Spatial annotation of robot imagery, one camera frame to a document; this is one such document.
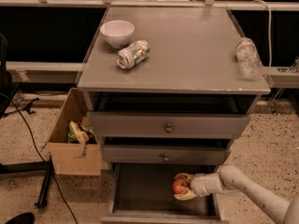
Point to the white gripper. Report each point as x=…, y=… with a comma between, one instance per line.
x=199, y=184

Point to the red apple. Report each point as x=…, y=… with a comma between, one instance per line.
x=179, y=185

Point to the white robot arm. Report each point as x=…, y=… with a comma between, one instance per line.
x=228, y=180

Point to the grey bottom drawer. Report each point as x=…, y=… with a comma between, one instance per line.
x=142, y=194

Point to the grey drawer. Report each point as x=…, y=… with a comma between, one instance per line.
x=157, y=115
x=165, y=151
x=142, y=194

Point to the grey drawer cabinet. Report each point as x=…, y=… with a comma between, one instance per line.
x=192, y=51

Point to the grey middle drawer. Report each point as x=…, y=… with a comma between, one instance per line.
x=165, y=151

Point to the grey top drawer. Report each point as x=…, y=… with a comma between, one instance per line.
x=157, y=115

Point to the crumpled snack bags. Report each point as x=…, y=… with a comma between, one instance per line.
x=82, y=134

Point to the cardboard box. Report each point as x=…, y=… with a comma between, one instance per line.
x=69, y=156

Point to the clear plastic water bottle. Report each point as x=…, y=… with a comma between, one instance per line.
x=248, y=59

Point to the crushed aluminium can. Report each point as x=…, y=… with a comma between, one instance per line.
x=135, y=53

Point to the black stand base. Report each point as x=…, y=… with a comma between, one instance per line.
x=38, y=166

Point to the black shoe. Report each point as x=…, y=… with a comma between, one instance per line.
x=25, y=218

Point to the white ceramic bowl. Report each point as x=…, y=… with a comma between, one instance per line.
x=117, y=33

